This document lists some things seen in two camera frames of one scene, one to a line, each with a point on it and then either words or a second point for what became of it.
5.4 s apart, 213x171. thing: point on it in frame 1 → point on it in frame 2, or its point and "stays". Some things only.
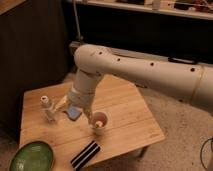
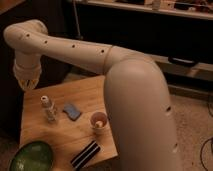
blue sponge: (74, 112) stays
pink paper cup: (98, 121) stays
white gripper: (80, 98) → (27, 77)
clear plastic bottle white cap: (48, 108) stays
